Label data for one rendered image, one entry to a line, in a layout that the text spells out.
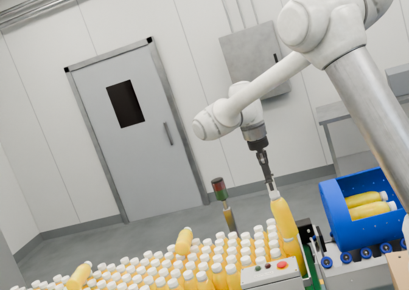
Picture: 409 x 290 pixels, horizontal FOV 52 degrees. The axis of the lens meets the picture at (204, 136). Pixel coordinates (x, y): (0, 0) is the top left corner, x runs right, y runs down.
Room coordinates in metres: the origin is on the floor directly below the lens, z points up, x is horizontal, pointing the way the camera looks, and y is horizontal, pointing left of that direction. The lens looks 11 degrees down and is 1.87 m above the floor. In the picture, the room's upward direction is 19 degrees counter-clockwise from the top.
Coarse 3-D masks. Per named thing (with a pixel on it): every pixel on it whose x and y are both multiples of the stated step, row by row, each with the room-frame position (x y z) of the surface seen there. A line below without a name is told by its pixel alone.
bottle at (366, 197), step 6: (366, 192) 1.60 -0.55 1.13; (372, 192) 1.58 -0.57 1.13; (378, 192) 1.60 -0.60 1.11; (348, 198) 1.60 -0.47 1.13; (354, 198) 1.59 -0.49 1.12; (360, 198) 1.58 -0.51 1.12; (366, 198) 1.57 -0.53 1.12; (372, 198) 1.56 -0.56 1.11; (378, 198) 1.56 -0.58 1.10; (348, 204) 1.58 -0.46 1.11; (354, 204) 1.57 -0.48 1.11; (360, 204) 1.57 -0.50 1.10
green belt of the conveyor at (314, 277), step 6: (300, 246) 1.77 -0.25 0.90; (306, 246) 1.77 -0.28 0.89; (306, 252) 1.71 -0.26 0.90; (306, 258) 1.66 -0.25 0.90; (312, 258) 1.67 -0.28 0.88; (312, 264) 1.61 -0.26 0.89; (312, 270) 1.57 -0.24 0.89; (306, 276) 1.53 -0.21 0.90; (312, 276) 1.52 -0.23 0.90; (318, 282) 1.48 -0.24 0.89; (306, 288) 1.46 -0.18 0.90; (312, 288) 1.44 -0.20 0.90; (318, 288) 1.44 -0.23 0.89
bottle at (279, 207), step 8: (272, 200) 1.49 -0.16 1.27; (280, 200) 1.48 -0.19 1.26; (272, 208) 1.49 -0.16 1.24; (280, 208) 1.47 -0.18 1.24; (288, 208) 1.48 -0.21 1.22; (280, 216) 1.47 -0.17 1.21; (288, 216) 1.47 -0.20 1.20; (280, 224) 1.47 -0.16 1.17; (288, 224) 1.46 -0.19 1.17; (288, 232) 1.46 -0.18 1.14; (296, 232) 1.47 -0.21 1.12
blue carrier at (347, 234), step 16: (352, 176) 1.63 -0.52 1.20; (368, 176) 1.65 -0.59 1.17; (384, 176) 1.65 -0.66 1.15; (320, 192) 1.65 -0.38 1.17; (336, 192) 1.49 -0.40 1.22; (352, 192) 1.68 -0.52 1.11; (336, 208) 1.45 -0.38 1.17; (400, 208) 1.62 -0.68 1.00; (336, 224) 1.43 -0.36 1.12; (352, 224) 1.42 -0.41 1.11; (368, 224) 1.41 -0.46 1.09; (384, 224) 1.40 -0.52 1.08; (400, 224) 1.40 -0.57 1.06; (336, 240) 1.54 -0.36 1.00; (352, 240) 1.43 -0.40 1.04; (368, 240) 1.43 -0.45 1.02; (384, 240) 1.44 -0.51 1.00
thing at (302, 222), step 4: (300, 220) 1.81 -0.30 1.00; (304, 220) 1.80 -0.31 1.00; (308, 220) 1.79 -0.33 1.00; (296, 224) 1.78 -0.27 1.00; (300, 224) 1.77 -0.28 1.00; (304, 224) 1.76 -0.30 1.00; (308, 224) 1.75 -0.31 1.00; (300, 228) 1.76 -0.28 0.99; (304, 228) 1.75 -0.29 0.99; (308, 228) 1.75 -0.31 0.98; (312, 228) 1.75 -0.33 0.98; (300, 232) 1.76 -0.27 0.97; (304, 232) 1.75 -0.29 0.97; (308, 232) 1.73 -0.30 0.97; (312, 232) 1.75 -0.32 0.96; (300, 236) 1.76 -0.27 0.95; (304, 236) 1.76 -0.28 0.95; (308, 236) 1.75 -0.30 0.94; (312, 236) 1.75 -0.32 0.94; (304, 240) 1.76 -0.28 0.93; (308, 240) 1.75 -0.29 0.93
